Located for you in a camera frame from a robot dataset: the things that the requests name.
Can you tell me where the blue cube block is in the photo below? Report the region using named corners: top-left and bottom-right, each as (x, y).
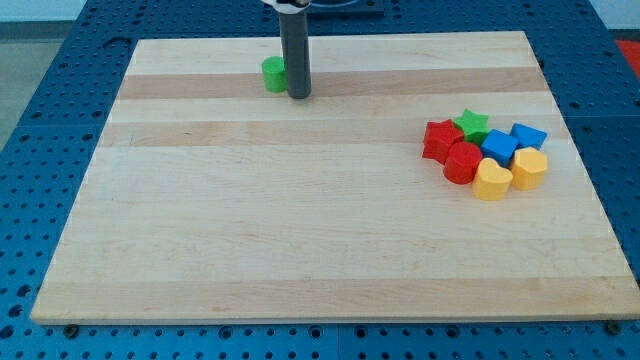
top-left (480, 129), bottom-right (519, 167)

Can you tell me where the yellow heart block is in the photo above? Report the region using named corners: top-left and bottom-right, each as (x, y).
top-left (472, 158), bottom-right (513, 201)

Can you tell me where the red cylinder block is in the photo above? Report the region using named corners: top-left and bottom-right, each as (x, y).
top-left (443, 142), bottom-right (483, 185)

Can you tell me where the green cylinder block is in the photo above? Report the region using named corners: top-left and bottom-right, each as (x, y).
top-left (261, 56), bottom-right (287, 93)

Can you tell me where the green star block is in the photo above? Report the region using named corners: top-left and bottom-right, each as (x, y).
top-left (453, 109), bottom-right (489, 146)

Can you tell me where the yellow hexagon block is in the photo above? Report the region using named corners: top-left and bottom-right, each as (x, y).
top-left (510, 147), bottom-right (548, 191)

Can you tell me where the red star block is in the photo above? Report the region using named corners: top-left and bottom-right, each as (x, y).
top-left (422, 119), bottom-right (464, 165)

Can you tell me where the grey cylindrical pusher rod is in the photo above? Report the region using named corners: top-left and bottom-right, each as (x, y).
top-left (279, 10), bottom-right (312, 99)

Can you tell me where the wooden board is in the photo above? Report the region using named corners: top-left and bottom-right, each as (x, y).
top-left (31, 31), bottom-right (639, 325)

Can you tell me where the blue flat block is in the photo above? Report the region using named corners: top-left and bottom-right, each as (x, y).
top-left (509, 123), bottom-right (548, 150)

